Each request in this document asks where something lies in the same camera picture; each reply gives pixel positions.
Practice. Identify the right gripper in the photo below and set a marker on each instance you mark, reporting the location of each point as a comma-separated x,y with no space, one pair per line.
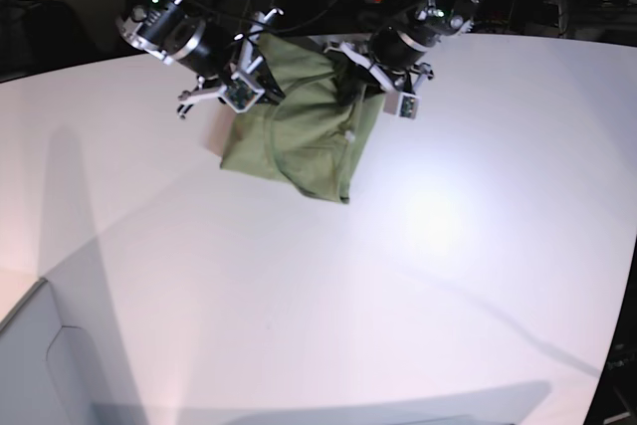
217,60

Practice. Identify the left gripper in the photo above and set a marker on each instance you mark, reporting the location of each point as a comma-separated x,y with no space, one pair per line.
391,79

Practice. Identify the green T-shirt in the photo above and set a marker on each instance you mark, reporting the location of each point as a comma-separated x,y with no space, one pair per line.
307,140

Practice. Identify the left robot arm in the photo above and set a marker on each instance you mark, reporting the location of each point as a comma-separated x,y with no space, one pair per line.
391,59

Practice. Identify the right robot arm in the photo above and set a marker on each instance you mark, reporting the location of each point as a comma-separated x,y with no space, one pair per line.
150,25

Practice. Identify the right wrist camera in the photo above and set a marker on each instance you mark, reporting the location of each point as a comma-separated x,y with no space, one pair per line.
241,95

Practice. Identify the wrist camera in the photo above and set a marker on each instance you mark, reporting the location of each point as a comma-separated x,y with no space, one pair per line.
401,104
241,95

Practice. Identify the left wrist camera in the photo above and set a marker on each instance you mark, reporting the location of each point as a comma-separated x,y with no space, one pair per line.
401,104

